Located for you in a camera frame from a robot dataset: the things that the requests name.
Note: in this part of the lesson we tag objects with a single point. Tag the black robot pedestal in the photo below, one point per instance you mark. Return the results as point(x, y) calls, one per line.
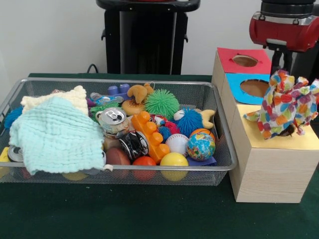
point(147, 37)

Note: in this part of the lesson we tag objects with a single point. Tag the colourful spotted cloth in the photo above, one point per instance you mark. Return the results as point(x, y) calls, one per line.
point(281, 107)

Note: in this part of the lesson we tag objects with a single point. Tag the globe print ball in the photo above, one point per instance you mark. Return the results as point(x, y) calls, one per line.
point(200, 147)

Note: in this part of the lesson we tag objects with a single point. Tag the wooden box with three holes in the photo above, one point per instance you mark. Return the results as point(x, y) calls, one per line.
point(269, 179)

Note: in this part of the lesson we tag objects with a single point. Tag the crushed black drink can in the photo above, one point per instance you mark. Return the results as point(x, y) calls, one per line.
point(134, 145)

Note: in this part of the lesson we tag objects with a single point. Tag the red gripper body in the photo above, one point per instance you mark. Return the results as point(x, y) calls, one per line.
point(284, 35)

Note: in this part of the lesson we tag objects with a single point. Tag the green label drink can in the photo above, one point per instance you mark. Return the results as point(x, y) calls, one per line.
point(114, 119)

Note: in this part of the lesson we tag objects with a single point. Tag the green spiky ball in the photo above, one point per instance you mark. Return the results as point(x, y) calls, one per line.
point(162, 100)

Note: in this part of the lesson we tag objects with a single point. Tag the white baseball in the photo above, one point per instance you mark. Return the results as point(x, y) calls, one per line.
point(177, 143)

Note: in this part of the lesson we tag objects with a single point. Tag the dark green tablecloth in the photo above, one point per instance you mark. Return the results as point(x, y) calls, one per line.
point(124, 211)

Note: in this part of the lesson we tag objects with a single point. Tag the orange plastic brick block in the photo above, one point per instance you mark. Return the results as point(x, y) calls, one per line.
point(149, 134)

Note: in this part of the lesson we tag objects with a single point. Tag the yellow ball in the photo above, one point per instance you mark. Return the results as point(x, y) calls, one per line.
point(174, 160)

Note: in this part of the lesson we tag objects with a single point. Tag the brown plush toy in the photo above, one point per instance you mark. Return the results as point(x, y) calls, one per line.
point(139, 92)

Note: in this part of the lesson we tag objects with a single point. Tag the mint green waffle cloth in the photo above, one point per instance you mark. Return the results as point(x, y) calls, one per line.
point(57, 134)

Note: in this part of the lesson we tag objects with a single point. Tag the cream waffle cloth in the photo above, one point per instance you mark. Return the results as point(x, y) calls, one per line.
point(72, 95)

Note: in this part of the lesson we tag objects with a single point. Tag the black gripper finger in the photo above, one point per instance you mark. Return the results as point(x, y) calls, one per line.
point(287, 62)
point(276, 62)

